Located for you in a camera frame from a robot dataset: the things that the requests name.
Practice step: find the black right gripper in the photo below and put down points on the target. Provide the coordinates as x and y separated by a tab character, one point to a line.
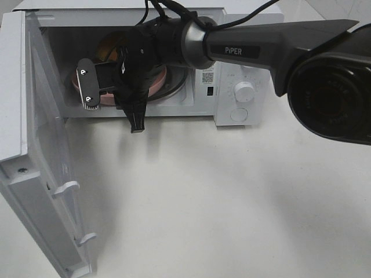
133	79

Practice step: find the pink round plate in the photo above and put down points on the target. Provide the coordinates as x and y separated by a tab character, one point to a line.
108	98

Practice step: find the toy hamburger with lettuce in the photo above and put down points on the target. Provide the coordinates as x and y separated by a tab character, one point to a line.
107	47

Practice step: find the round white door release button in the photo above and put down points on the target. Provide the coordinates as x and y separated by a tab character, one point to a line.
239	115

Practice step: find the white timer knob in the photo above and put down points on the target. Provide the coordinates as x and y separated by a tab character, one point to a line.
244	92

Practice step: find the white microwave door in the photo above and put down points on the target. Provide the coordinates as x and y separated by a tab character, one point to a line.
37	178

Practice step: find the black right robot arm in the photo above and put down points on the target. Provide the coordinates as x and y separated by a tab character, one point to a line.
322	67

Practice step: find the glass microwave turntable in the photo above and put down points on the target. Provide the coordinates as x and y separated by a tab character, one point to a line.
175	80

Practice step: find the white microwave oven body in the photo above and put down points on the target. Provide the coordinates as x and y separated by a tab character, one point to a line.
67	31

